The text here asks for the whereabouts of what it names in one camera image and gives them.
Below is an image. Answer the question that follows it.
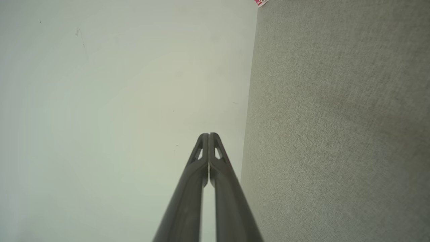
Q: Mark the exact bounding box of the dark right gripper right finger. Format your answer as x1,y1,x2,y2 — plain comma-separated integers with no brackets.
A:
208,132,264,242

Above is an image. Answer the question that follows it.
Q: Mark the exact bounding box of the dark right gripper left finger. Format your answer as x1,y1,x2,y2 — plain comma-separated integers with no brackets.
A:
153,133,210,242

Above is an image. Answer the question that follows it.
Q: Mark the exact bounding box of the grey fabric sofa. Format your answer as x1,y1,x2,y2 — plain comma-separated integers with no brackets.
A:
240,0,430,242

